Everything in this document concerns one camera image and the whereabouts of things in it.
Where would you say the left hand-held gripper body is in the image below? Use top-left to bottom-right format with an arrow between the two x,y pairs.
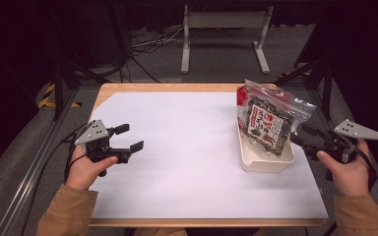
74,119 -> 133,178

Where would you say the cream plastic divided bin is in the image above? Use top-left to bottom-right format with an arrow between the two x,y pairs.
236,120 -> 296,174

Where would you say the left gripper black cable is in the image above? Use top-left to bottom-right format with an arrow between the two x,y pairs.
63,120 -> 96,183

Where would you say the black metal stand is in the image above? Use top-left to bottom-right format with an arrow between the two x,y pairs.
276,59 -> 335,122
50,58 -> 113,122

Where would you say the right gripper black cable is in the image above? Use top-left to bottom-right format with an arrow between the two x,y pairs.
322,147 -> 378,236

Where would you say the clear bag of dark spices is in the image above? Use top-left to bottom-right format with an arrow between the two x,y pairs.
237,79 -> 318,158

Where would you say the bundle of floor cables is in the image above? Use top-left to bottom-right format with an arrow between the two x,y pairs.
124,27 -> 185,84

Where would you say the red seasoning packet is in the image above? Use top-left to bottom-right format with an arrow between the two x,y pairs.
236,85 -> 249,107

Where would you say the person's left hand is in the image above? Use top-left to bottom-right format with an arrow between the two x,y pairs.
64,144 -> 119,192

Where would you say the aluminium floor rail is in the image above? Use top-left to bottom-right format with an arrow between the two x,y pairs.
0,88 -> 81,236
307,88 -> 378,236

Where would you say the white paper sheet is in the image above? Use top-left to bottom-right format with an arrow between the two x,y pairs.
90,91 -> 330,220

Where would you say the person's right hand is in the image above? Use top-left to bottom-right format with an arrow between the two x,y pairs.
316,139 -> 374,198

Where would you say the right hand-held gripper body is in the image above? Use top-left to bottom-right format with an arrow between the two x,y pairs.
302,118 -> 378,165

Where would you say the grey metal stand frame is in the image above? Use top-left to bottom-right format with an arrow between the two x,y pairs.
180,4 -> 276,75

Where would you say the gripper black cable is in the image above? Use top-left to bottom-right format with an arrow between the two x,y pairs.
63,120 -> 96,183
322,147 -> 378,236

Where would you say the yellow black hazard tape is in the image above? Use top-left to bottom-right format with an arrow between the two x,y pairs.
37,83 -> 83,109

